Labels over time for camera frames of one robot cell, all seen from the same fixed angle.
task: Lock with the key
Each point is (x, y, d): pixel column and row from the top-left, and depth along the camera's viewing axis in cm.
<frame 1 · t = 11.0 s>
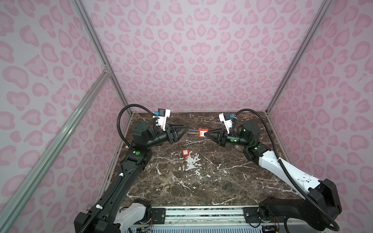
left hand: (186, 126, 64), fingers open
right hand: (207, 134, 66), fingers closed
red padlock: (201, 132, 68), point 34 cm above the table
red padlock 2: (185, 153, 97), point 2 cm above the table

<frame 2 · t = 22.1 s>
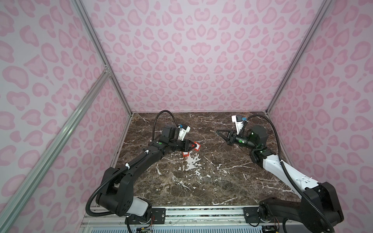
left hand: (195, 143, 80), fingers closed
right hand: (218, 132, 72), fingers closed
red padlock: (197, 147, 82), point 17 cm above the table
the other named things where they were.

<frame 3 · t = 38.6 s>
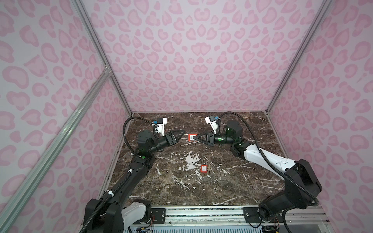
left hand: (184, 131, 71), fingers open
right hand: (197, 138, 71), fingers closed
red padlock: (204, 167, 90), point 2 cm above the table
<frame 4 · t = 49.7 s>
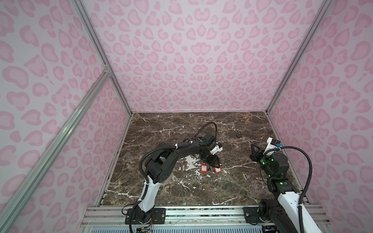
left hand: (218, 163, 87), fingers open
right hand: (251, 143, 77), fingers closed
red padlock 2: (217, 170, 88), point 3 cm above the table
the other named things where they were.

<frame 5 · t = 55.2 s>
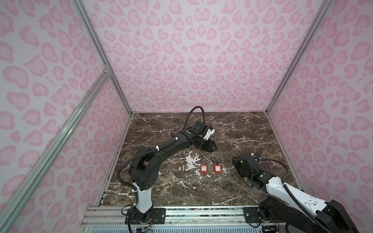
left hand: (215, 146, 84), fingers open
right hand: (231, 159, 85), fingers open
the named things where they were.

